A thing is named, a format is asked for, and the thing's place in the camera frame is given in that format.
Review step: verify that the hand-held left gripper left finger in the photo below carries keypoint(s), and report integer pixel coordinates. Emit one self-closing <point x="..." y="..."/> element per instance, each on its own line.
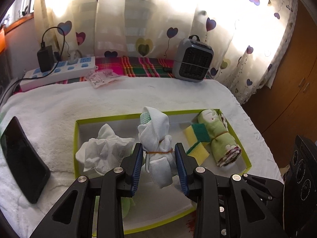
<point x="137" y="171"/>

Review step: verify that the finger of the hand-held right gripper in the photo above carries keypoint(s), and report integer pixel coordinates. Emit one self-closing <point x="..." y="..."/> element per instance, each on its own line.
<point x="263" y="187"/>

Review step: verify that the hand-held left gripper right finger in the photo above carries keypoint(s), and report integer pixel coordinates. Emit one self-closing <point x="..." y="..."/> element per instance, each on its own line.
<point x="180" y="171"/>

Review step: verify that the yellow sponge with green scrubber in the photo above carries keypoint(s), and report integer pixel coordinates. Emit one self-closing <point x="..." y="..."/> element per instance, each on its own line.
<point x="200" y="131"/>
<point x="198" y="152"/>

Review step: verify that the green microfiber cloth bundle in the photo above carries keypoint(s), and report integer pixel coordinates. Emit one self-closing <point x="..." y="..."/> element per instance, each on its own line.
<point x="126" y="207"/>

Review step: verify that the lime green cardboard box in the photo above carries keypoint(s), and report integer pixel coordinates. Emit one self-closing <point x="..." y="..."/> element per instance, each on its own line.
<point x="161" y="203"/>

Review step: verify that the white sock bundle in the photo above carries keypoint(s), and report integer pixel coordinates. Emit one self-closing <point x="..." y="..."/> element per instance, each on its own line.
<point x="104" y="148"/>

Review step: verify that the white and teal cloth bundle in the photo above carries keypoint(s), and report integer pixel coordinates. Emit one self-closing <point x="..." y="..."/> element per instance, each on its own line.
<point x="158" y="133"/>

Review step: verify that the green patterned cloth roll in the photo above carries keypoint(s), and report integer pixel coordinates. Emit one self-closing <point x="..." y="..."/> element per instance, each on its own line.
<point x="220" y="141"/>

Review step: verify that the red thread bundle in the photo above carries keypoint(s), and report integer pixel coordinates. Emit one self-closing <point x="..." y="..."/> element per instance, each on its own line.
<point x="191" y="224"/>

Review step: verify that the wooden cabinet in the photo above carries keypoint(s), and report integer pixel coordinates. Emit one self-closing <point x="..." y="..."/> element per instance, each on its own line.
<point x="292" y="91"/>

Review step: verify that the small plastic sachets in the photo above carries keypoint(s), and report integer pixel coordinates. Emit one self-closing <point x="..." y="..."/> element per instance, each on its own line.
<point x="101" y="78"/>

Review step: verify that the plaid cloth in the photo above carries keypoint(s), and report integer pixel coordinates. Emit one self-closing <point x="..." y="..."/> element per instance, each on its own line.
<point x="138" y="67"/>

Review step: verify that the grey mini heater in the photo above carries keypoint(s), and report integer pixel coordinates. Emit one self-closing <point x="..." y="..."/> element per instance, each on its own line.
<point x="193" y="62"/>

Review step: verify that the black smartphone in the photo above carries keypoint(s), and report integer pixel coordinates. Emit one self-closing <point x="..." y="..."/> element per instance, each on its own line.
<point x="22" y="161"/>

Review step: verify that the white and blue power strip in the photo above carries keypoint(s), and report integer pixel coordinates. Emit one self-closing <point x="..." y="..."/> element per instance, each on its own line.
<point x="62" y="73"/>

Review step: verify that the white plug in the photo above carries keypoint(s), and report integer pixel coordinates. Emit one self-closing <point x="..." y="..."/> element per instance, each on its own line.
<point x="73" y="58"/>

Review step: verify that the black charger adapter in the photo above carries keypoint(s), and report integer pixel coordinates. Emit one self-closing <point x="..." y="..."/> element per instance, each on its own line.
<point x="45" y="59"/>

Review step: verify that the heart print curtain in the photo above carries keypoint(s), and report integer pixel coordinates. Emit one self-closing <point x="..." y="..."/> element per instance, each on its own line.
<point x="173" y="5"/>

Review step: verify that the orange shelf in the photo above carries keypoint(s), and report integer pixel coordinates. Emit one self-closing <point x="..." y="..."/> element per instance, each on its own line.
<point x="2" y="39"/>

